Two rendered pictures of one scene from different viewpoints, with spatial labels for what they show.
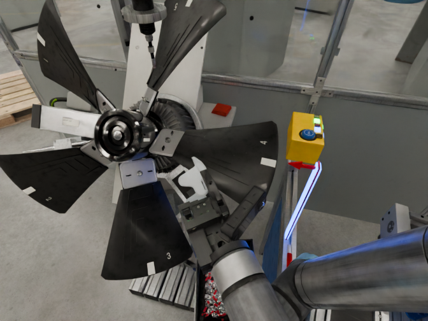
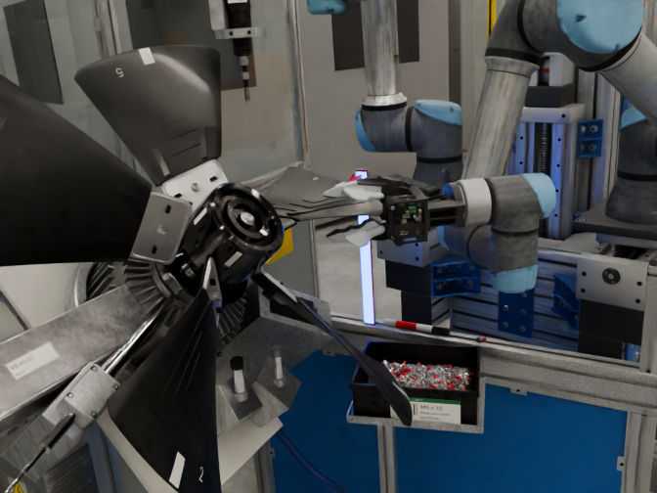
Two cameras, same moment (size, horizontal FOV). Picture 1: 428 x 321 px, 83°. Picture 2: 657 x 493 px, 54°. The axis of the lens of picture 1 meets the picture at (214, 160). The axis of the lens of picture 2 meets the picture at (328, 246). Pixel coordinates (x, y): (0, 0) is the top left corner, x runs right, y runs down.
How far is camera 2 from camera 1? 100 cm
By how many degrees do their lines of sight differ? 66
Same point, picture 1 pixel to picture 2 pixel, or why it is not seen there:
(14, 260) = not seen: outside the picture
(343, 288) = (499, 145)
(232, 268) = (473, 182)
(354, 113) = not seen: hidden behind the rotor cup
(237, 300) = (500, 184)
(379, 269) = (501, 104)
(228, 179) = (353, 205)
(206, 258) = (457, 201)
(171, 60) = (201, 115)
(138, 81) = not seen: hidden behind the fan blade
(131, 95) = (30, 291)
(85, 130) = (77, 352)
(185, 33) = (189, 84)
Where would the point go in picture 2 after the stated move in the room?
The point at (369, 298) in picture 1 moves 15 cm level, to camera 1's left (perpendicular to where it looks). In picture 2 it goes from (510, 128) to (510, 144)
